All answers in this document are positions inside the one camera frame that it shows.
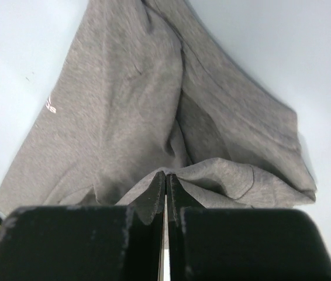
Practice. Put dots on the grey t shirt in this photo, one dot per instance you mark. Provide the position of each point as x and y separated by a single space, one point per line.
144 88

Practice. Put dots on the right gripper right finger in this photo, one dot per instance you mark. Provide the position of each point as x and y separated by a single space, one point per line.
241 244

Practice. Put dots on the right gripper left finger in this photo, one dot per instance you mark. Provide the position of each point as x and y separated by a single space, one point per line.
121 242

